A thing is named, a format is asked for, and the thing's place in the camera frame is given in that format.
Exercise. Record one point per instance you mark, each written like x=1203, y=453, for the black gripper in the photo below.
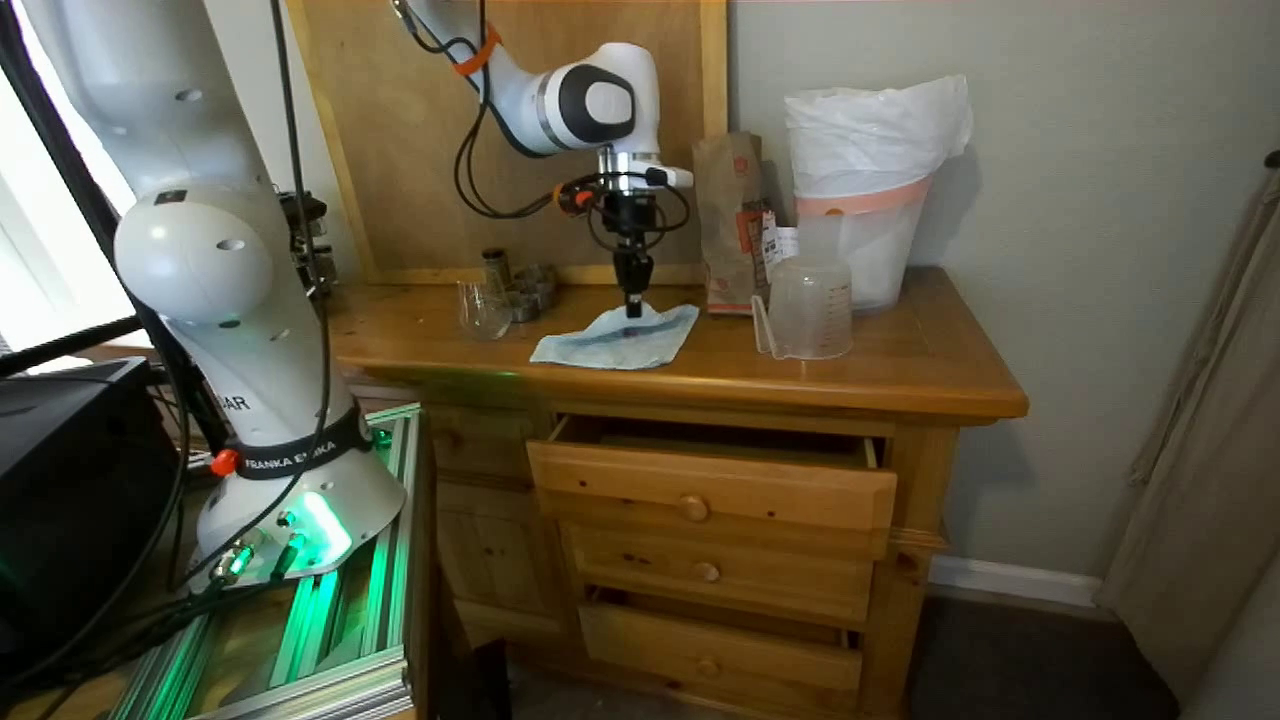
x=628, y=221

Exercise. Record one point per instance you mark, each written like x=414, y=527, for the white cloth napkin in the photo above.
x=615, y=346

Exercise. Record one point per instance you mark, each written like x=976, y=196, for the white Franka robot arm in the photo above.
x=200, y=266

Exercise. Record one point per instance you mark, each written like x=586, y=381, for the large metal measuring cup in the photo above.
x=540, y=278

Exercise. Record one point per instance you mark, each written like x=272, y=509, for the glass spice jar dark lid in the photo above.
x=496, y=266

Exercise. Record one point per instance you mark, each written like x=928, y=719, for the red and white snack packet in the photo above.
x=764, y=247

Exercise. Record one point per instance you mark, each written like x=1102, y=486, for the translucent plastic measuring jug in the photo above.
x=810, y=313

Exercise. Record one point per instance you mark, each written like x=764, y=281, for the wooden dresser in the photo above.
x=803, y=375

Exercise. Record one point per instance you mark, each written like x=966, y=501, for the wooden drawer pulled open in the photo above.
x=707, y=482

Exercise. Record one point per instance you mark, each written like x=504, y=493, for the white waste bin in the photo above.
x=866, y=255

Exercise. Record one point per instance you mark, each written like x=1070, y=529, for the wooden back board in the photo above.
x=386, y=161

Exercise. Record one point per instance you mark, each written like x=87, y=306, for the white plastic bin liner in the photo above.
x=872, y=133

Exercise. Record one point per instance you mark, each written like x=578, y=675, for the wooden closed shallow drawer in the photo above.
x=723, y=571

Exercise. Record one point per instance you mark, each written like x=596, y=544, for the wooden lowest drawer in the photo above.
x=723, y=663

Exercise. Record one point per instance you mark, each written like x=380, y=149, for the orange red clip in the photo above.
x=224, y=463

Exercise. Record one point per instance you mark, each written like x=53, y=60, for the white baseboard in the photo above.
x=1015, y=582

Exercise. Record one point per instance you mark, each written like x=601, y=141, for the beige curtain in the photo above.
x=1203, y=465

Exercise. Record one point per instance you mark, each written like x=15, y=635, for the black box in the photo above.
x=67, y=505

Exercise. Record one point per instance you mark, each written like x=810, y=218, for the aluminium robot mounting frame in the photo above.
x=320, y=626

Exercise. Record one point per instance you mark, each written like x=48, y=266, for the black horizontal rail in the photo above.
x=67, y=351

